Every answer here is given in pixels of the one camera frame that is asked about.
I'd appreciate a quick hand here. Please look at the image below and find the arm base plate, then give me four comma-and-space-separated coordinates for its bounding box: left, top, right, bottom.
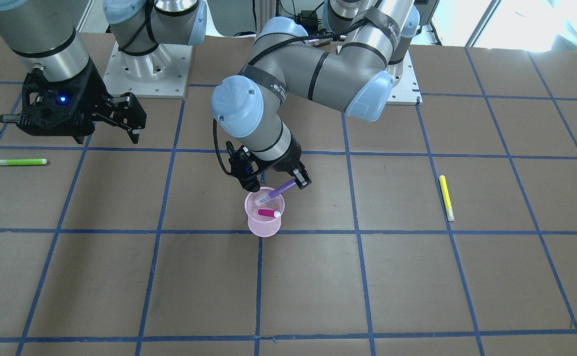
102, 44, 194, 99
386, 51, 423, 105

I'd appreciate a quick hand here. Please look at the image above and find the purple marker pen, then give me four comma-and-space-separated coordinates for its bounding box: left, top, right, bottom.
255, 179, 297, 207

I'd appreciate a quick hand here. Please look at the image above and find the green marker pen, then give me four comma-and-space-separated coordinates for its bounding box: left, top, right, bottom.
0, 158, 48, 166

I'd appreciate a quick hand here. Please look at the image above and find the yellow marker pen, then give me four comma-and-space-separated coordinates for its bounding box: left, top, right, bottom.
438, 175, 455, 222

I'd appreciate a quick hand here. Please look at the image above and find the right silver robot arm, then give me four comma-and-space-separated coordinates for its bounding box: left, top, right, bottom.
0, 0, 209, 144

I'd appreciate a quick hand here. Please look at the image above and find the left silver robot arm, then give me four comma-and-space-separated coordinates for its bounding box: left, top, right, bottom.
211, 0, 420, 192

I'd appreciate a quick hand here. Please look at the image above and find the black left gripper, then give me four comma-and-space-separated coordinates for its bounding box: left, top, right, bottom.
226, 136, 312, 192

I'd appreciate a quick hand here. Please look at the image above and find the aluminium frame post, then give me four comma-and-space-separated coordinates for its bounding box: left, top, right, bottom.
252, 0, 278, 34

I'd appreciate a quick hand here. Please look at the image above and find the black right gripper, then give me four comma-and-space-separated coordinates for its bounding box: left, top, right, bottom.
0, 59, 147, 144

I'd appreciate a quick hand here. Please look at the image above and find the pink marker pen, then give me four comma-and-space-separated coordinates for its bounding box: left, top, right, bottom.
257, 208, 282, 218

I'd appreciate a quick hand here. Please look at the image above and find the pink mesh cup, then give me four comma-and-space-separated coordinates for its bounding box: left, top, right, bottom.
244, 187, 285, 237

